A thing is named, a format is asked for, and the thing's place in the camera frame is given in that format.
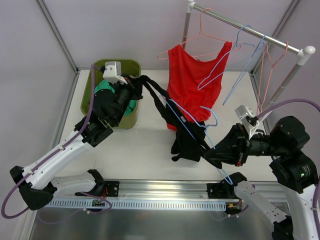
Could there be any green tank top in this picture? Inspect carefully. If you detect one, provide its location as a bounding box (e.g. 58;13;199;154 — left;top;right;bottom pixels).
94;79;137;116

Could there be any black tank top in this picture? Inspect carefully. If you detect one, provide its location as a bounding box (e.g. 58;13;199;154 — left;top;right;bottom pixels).
135;75;210;162

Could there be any pink wire hanger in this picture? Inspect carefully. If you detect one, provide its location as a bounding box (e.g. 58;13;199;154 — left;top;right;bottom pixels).
256;41;290;118

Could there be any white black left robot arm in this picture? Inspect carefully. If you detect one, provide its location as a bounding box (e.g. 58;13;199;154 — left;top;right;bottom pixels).
9;76;143;211

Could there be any red tank top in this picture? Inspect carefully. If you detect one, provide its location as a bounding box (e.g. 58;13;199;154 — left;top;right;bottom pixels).
167;42;232;122

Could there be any pink hanger with red top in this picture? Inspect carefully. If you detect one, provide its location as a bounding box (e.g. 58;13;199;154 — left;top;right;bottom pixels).
156;7;241;60

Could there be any olive green plastic basket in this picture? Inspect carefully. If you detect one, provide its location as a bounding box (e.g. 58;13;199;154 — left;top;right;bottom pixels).
80;58;142;130

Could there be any silver white clothes rack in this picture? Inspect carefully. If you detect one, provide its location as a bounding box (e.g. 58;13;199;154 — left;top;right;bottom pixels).
181;0;316;112

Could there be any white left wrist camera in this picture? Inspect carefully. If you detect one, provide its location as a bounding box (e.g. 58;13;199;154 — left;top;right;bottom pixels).
102;61;128;85

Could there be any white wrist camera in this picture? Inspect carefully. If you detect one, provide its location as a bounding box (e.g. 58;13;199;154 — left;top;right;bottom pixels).
234;105;260;139
102;61;128;85

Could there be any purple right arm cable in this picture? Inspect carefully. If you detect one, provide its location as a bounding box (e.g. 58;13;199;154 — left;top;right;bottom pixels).
256;98;320;213

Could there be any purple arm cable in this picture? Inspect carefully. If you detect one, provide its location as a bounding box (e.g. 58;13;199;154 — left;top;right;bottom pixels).
256;98;320;213
0;64;106;220

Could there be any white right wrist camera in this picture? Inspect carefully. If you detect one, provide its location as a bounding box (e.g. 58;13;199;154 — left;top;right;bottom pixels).
234;105;260;139

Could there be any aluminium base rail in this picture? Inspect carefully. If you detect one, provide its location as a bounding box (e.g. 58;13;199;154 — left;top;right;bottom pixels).
51;179;287;206

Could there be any white slotted cable duct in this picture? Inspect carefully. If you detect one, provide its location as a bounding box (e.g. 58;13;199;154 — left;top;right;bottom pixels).
47;198;227;212

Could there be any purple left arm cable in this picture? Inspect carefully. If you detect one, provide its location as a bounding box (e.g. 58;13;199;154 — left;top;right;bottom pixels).
0;64;106;220

